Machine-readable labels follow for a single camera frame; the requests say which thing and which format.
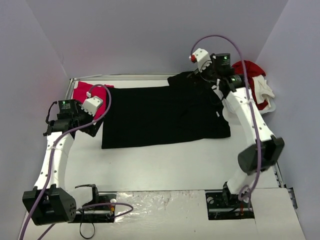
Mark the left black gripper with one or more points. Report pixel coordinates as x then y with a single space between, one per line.
90 124

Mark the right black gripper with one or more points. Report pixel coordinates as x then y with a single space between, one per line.
203 75

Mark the black t shirt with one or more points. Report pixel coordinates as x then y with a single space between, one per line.
185 110

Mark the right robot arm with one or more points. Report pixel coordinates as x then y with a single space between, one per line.
263 147

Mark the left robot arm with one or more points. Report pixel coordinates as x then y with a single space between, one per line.
49 202

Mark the folded pink t shirt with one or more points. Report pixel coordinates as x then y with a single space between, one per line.
80 94

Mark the red t shirt in basket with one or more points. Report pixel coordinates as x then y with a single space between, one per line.
253 70

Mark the white t shirt in basket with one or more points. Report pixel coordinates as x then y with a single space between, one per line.
262 90

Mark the white plastic basket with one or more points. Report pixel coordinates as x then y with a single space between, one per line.
271 107

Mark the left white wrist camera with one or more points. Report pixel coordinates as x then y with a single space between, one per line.
91 105

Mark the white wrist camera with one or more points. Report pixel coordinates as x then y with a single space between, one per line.
202 58
91 105

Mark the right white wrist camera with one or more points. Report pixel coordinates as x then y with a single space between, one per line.
202 58

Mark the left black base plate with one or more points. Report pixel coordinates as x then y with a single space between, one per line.
99 214

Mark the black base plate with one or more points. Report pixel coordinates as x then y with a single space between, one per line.
219 210
99 214

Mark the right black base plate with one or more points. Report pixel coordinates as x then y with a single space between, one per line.
219 210

